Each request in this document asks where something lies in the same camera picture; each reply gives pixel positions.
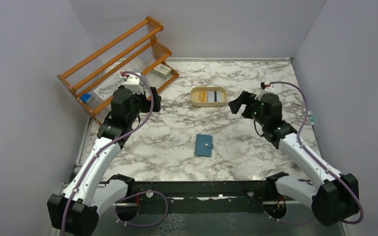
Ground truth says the green white item at edge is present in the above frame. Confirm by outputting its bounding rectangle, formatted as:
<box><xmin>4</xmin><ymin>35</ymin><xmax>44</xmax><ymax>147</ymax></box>
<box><xmin>308</xmin><ymin>111</ymin><xmax>315</xmax><ymax>126</ymax></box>

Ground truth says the small white green box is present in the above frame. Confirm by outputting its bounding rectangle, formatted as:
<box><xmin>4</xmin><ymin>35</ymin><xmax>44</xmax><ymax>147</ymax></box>
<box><xmin>153</xmin><ymin>63</ymin><xmax>172</xmax><ymax>79</ymax></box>

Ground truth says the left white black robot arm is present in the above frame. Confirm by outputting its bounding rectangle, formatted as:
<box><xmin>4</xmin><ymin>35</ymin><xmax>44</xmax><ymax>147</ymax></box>
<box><xmin>47</xmin><ymin>86</ymin><xmax>161</xmax><ymax>236</ymax></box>

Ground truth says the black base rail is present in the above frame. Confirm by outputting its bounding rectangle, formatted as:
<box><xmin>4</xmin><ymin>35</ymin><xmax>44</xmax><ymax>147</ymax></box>
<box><xmin>109</xmin><ymin>174</ymin><xmax>283</xmax><ymax>214</ymax></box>

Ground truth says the blue leather card holder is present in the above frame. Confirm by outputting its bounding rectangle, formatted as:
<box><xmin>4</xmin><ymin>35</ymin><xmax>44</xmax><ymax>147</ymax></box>
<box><xmin>194</xmin><ymin>134</ymin><xmax>213</xmax><ymax>157</ymax></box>

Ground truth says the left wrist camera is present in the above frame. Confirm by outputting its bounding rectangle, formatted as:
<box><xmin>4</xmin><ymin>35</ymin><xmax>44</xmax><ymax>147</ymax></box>
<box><xmin>121</xmin><ymin>74</ymin><xmax>144</xmax><ymax>94</ymax></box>

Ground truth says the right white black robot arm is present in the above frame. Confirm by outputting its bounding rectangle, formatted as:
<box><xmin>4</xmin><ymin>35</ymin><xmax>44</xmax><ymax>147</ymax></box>
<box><xmin>228</xmin><ymin>91</ymin><xmax>361</xmax><ymax>226</ymax></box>

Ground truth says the orange wooden rack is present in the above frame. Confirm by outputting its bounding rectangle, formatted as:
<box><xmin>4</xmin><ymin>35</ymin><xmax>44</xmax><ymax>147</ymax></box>
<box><xmin>57</xmin><ymin>16</ymin><xmax>179</xmax><ymax>125</ymax></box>

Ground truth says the beige oval tray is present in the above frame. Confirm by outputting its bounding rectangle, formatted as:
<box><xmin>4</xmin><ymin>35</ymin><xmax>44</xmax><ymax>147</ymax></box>
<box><xmin>190</xmin><ymin>87</ymin><xmax>227</xmax><ymax>107</ymax></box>

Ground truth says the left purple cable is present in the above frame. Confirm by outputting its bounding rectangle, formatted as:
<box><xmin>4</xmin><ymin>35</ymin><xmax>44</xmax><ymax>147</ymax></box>
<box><xmin>60</xmin><ymin>71</ymin><xmax>155</xmax><ymax>236</ymax></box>

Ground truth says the long clear packaged item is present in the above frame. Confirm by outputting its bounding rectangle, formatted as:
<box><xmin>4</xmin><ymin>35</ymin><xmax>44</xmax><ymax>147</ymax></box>
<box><xmin>93</xmin><ymin>71</ymin><xmax>125</xmax><ymax>100</ymax></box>

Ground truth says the blue cap item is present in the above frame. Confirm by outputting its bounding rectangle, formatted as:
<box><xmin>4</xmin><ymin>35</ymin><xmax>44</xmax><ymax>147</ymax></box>
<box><xmin>80</xmin><ymin>93</ymin><xmax>94</xmax><ymax>105</ymax></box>

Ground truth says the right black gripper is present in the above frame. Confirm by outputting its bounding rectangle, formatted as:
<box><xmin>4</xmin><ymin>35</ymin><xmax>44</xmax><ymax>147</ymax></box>
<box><xmin>229</xmin><ymin>90</ymin><xmax>268</xmax><ymax>127</ymax></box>

